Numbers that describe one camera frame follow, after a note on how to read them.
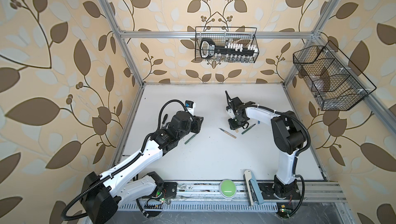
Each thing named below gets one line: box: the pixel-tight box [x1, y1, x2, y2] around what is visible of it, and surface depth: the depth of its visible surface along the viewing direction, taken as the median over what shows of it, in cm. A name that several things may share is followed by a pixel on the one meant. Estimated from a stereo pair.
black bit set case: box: [200, 38, 259, 59], surface depth 84 cm
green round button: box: [219, 178, 237, 200], surface depth 76 cm
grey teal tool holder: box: [242, 169, 265, 206], surface depth 74 cm
